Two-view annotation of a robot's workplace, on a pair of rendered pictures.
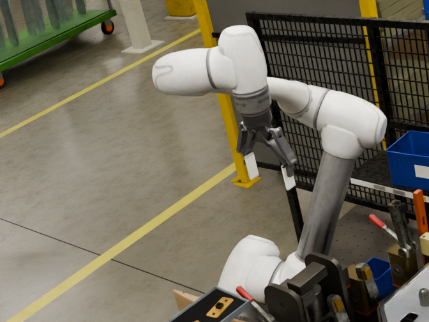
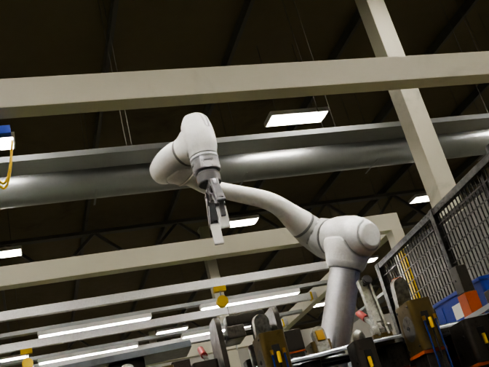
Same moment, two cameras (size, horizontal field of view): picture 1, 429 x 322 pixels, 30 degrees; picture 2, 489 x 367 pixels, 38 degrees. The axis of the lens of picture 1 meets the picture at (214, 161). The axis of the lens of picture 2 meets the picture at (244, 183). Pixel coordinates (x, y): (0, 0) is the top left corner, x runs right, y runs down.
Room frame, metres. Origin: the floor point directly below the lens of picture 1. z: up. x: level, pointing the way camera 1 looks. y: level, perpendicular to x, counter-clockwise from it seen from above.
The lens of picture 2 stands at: (-0.03, -0.92, 0.73)
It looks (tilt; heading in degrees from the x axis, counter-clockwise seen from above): 23 degrees up; 20
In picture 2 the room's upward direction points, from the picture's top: 15 degrees counter-clockwise
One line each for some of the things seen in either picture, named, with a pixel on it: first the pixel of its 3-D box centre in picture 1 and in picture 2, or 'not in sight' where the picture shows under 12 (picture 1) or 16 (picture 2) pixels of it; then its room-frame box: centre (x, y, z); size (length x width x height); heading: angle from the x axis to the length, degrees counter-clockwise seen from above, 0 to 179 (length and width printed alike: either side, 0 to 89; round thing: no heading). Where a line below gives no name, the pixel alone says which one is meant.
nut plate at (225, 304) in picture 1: (219, 306); not in sight; (1.79, 0.09, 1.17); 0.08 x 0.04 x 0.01; 139
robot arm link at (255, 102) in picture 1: (252, 98); (205, 165); (1.86, -0.13, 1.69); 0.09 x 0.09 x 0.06
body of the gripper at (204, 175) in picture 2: (258, 124); (210, 186); (1.86, -0.13, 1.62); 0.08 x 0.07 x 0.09; 36
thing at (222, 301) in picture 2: not in sight; (225, 317); (8.34, 2.79, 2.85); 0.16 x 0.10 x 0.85; 130
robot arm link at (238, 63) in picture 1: (237, 58); (196, 137); (1.87, -0.12, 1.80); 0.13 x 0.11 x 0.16; 68
